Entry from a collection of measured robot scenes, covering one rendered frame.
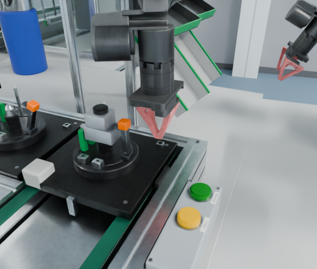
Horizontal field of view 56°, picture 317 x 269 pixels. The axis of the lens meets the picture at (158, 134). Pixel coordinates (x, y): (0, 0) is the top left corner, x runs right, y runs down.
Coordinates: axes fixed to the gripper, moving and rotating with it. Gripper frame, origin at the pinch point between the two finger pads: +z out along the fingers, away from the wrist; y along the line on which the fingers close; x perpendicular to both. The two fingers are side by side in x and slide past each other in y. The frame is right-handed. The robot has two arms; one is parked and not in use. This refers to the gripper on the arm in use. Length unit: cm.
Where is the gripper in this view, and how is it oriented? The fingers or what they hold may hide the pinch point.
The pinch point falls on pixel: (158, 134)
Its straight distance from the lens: 56.4
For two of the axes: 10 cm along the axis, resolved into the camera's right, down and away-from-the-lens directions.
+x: 9.3, 1.8, -3.3
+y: -3.8, 4.9, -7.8
